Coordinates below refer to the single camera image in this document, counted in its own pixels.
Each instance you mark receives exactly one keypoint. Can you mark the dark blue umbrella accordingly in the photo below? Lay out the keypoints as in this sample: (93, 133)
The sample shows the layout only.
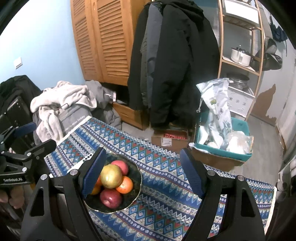
(278, 32)

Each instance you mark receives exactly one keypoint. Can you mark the grey jacket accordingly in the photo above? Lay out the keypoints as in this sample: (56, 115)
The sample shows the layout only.
(150, 46)

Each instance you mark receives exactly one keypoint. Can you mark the grey hanging bag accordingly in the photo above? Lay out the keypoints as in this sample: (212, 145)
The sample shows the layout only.
(270, 48)

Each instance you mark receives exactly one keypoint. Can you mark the white pot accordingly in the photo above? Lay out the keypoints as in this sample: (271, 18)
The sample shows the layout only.
(239, 56)

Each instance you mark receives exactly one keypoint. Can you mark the white light switch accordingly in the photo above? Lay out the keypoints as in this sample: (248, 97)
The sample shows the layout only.
(18, 62)

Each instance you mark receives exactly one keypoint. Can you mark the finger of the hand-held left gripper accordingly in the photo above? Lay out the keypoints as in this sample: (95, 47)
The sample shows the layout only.
(44, 145)
(25, 128)

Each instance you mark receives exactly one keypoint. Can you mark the steel pot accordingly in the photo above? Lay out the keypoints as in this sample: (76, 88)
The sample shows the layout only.
(238, 81)

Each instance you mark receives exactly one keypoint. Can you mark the blue patterned tablecloth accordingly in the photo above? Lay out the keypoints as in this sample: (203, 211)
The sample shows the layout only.
(157, 157)

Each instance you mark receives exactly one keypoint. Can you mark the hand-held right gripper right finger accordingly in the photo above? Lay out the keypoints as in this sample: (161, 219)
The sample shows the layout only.
(192, 171)

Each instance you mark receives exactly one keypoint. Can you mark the orange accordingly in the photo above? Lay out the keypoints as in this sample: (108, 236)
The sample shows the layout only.
(96, 188)
(125, 185)

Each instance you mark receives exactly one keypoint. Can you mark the glass bowl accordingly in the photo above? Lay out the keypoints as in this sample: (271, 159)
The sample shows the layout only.
(135, 176)

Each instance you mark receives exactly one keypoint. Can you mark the large cardboard box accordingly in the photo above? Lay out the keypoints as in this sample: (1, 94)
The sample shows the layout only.
(215, 161)

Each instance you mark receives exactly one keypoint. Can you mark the black jacket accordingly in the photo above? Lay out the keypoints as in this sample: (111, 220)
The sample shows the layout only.
(180, 69)

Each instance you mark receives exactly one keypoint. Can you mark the teal plastic crate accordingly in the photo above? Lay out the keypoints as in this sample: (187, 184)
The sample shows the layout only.
(217, 150)

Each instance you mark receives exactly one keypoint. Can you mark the wooden drawer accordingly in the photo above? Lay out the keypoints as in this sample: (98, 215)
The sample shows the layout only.
(128, 113)

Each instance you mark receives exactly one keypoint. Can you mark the cardboard box with red packs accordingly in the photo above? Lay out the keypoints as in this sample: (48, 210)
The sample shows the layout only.
(175, 143)

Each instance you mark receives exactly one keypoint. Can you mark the wooden shelf unit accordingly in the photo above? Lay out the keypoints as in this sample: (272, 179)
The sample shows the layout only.
(238, 66)

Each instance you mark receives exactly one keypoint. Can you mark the white rice bag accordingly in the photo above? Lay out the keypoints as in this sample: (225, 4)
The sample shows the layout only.
(219, 109)

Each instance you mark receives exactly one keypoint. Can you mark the white door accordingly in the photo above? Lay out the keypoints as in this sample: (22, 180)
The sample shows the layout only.
(286, 104)

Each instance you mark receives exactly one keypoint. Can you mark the clear plastic bag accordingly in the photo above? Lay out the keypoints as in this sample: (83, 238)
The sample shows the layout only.
(238, 141)

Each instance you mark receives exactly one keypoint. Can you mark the white perforated basket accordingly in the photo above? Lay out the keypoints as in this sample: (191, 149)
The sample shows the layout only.
(240, 99)

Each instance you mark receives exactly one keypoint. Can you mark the grey printed cloth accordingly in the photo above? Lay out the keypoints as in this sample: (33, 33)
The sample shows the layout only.
(74, 115)

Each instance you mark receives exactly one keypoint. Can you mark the dark red apple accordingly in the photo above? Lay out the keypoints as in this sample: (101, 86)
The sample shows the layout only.
(111, 197)

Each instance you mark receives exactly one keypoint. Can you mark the person's left hand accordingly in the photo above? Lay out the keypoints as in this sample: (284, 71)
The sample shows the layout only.
(16, 197)

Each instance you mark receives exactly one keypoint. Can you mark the white storage bin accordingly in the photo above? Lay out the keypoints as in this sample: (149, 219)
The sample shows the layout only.
(240, 11)

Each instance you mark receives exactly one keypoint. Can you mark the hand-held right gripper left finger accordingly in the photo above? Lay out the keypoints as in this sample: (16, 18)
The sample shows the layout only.
(94, 176)

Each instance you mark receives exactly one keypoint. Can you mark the pile of clothes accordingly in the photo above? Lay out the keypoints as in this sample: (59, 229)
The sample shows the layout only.
(67, 95)

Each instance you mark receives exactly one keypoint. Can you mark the yellow pear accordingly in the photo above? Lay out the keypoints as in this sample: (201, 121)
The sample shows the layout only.
(111, 176)

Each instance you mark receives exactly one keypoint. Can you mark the wooden louvered wardrobe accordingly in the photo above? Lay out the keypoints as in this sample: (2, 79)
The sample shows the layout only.
(111, 41)

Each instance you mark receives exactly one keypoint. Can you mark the black suitcase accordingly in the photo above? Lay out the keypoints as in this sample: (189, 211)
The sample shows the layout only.
(16, 97)

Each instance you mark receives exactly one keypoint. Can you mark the grey crumpled clothing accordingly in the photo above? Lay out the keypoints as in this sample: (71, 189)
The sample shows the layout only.
(104, 111)

